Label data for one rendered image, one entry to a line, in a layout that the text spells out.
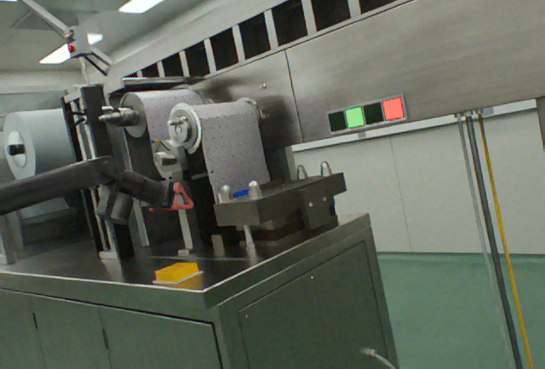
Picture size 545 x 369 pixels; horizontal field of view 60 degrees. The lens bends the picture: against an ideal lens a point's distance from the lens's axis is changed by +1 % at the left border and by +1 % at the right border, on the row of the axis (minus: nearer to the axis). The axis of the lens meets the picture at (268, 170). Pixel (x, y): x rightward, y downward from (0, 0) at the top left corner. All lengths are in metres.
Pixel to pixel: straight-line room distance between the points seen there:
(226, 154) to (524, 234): 2.75
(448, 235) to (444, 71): 2.78
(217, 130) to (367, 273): 0.60
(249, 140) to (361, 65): 0.40
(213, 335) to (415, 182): 3.07
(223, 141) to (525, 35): 0.79
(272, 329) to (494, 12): 0.87
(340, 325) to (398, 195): 2.77
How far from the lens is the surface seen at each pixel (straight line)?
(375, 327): 1.48
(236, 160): 1.39
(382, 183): 4.06
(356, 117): 1.36
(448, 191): 3.85
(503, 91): 1.22
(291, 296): 1.17
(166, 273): 1.10
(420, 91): 1.28
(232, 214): 1.23
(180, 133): 1.36
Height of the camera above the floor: 1.16
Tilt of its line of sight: 3 degrees down
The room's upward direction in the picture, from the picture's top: 11 degrees counter-clockwise
